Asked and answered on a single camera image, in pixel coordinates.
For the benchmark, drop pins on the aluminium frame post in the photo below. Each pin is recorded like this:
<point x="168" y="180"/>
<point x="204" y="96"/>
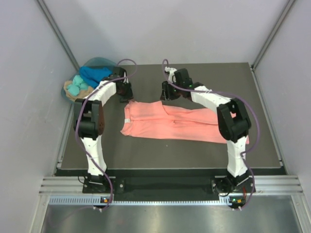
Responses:
<point x="56" y="30"/>
<point x="272" y="34"/>

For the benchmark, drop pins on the beige t shirt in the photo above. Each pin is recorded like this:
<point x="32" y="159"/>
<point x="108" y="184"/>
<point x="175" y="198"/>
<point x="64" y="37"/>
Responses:
<point x="81" y="95"/>

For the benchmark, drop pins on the light turquoise t shirt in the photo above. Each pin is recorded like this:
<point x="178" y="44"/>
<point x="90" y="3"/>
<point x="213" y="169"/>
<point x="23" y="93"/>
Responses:
<point x="76" y="86"/>

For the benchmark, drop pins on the teal laundry basket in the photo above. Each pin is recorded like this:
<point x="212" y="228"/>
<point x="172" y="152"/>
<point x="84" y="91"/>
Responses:
<point x="95" y="63"/>

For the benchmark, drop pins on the right aluminium frame post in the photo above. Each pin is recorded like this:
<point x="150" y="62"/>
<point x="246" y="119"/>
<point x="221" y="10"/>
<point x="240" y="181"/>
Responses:
<point x="272" y="34"/>

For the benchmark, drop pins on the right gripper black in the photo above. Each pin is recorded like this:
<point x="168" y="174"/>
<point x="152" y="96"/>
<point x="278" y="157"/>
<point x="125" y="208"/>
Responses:
<point x="167" y="94"/>

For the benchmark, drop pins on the pink t shirt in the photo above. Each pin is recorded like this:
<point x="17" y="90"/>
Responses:
<point x="158" y="121"/>

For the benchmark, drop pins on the aluminium rail front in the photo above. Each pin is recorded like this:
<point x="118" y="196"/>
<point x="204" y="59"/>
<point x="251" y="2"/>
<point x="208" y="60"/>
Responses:
<point x="265" y="185"/>

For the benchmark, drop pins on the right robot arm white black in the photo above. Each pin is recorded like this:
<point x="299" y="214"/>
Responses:
<point x="232" y="118"/>

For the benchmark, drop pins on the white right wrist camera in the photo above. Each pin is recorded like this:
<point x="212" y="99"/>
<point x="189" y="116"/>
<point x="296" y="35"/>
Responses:
<point x="170" y="72"/>

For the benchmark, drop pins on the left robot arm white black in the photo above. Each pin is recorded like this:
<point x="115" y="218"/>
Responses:
<point x="89" y="127"/>

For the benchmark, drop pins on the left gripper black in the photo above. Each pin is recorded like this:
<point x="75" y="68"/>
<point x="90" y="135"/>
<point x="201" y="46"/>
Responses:
<point x="129" y="96"/>

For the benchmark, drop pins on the grey slotted cable duct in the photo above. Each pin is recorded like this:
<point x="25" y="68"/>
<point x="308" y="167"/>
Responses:
<point x="102" y="201"/>

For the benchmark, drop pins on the blue t shirt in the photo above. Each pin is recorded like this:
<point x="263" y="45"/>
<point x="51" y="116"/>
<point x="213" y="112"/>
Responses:
<point x="93" y="76"/>

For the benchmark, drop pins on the left aluminium frame post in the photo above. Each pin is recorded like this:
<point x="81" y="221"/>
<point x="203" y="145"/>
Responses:
<point x="56" y="30"/>

